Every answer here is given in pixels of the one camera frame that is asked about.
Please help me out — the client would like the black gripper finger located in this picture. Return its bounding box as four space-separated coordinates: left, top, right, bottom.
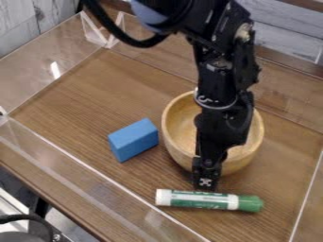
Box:
193 157 222 191

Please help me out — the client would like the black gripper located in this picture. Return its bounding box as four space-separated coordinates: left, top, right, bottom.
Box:
187 0 263 164

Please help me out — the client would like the green Expo marker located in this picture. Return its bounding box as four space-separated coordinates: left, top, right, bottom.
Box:
155 189 265 213

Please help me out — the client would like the brown wooden bowl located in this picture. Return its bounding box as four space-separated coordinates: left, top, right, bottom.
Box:
162 92 266 176

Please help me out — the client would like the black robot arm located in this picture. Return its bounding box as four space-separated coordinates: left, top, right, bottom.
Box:
131 0 261 191

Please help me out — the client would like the blue foam block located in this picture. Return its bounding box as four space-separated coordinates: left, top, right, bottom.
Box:
107 118 159 163

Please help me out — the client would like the clear acrylic tray wall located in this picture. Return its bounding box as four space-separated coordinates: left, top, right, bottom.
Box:
0 107 211 242

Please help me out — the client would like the clear acrylic corner bracket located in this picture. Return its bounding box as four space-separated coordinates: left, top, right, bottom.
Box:
80 11 120 49

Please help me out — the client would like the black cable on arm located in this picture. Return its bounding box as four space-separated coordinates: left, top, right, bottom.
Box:
80 0 170 49

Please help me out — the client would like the black cable lower left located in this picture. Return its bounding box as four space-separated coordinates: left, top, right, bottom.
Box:
0 214 56 242

